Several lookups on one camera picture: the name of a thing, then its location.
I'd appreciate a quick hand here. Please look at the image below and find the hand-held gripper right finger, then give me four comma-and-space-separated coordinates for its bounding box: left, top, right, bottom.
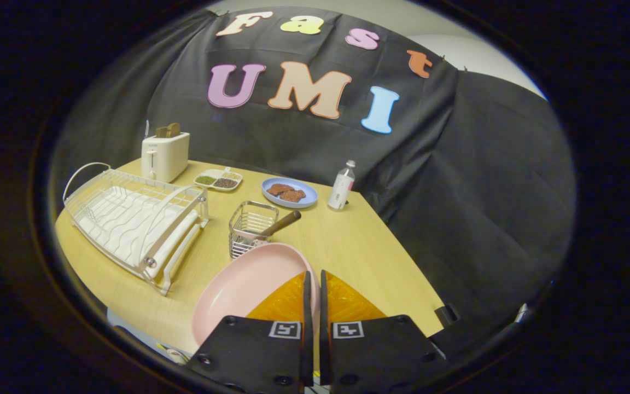
319, 270, 450, 394

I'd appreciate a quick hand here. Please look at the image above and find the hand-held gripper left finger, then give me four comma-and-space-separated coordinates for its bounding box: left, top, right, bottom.
186, 271, 314, 394

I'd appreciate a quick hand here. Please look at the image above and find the pink plate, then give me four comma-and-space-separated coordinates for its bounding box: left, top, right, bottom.
192, 243, 322, 346

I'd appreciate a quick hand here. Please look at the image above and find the wooden-handled spoon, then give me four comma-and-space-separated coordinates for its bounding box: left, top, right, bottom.
252, 211, 302, 246

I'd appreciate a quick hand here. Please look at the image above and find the metal wire basket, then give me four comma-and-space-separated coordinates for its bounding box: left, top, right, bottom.
229, 201, 279, 259

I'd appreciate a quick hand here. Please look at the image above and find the white wire dish rack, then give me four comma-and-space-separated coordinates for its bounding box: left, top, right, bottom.
63, 163, 209, 297

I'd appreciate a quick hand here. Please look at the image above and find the blue plate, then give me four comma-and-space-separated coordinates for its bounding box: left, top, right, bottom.
261, 177, 319, 210

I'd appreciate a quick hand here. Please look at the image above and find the white divided dish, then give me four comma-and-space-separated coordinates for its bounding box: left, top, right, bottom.
194, 167, 243, 192

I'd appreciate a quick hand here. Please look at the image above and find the clear plastic bottle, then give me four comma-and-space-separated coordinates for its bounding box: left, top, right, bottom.
328, 160, 357, 211

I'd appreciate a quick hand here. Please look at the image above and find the black backdrop cloth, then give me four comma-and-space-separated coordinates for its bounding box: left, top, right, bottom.
51, 7, 576, 351

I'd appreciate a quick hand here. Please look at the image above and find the white toaster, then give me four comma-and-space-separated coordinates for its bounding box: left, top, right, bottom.
141, 132, 190, 183

